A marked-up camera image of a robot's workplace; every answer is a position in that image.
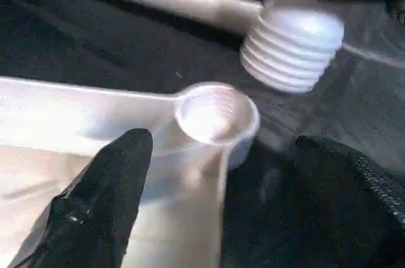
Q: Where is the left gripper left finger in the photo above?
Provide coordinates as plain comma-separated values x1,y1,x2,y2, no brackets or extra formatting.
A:
8,127,155,268

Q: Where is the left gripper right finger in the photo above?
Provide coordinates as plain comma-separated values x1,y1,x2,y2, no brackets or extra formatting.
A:
278,135,405,268

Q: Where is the white plastic table top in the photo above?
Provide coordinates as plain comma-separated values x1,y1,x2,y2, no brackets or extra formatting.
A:
0,75,261,268

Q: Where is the black work mat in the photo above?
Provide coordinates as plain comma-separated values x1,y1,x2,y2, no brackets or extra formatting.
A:
0,0,405,268

